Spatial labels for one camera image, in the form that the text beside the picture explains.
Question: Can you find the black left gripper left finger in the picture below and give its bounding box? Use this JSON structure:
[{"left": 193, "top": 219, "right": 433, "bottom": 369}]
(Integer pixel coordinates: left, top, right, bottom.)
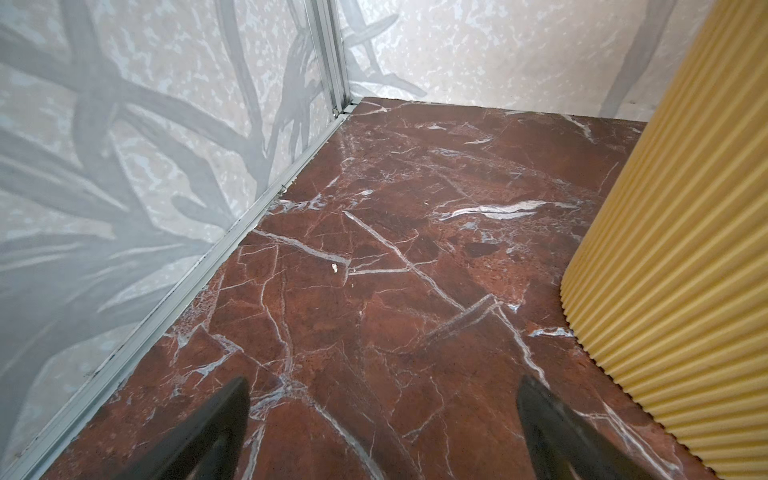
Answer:
[{"left": 116, "top": 377, "right": 250, "bottom": 479}]

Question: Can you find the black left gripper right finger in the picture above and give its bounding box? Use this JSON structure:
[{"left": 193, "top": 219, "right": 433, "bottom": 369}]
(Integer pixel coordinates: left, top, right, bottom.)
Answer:
[{"left": 516, "top": 375, "right": 652, "bottom": 479}]

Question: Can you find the yellow ribbed plastic bin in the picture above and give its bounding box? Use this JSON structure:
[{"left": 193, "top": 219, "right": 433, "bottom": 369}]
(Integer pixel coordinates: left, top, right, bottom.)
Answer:
[{"left": 561, "top": 1, "right": 767, "bottom": 479}]

